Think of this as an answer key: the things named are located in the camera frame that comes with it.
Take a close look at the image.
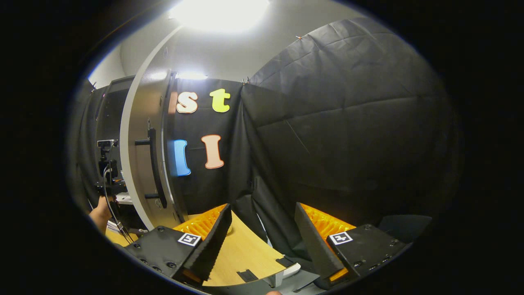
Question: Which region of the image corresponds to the black cable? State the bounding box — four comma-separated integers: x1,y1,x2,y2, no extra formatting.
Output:
102,164,136,245

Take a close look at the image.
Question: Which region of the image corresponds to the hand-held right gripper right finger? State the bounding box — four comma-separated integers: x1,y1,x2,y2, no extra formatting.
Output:
294,202,412,290

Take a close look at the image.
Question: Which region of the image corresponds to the black backdrop cloth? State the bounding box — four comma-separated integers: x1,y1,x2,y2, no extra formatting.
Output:
68,16,456,263

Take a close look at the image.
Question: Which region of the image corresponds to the grey cabinet door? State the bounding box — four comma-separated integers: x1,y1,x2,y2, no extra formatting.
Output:
120,25,185,230

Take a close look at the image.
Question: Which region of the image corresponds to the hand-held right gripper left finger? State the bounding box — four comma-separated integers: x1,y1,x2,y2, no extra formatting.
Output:
123,204,233,286

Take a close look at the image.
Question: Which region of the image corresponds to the dark grey cabinet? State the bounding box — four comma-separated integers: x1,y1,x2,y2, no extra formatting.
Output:
93,76,142,230

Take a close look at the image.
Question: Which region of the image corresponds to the black cabinet door handle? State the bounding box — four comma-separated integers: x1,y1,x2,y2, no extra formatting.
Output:
135,128,167,209

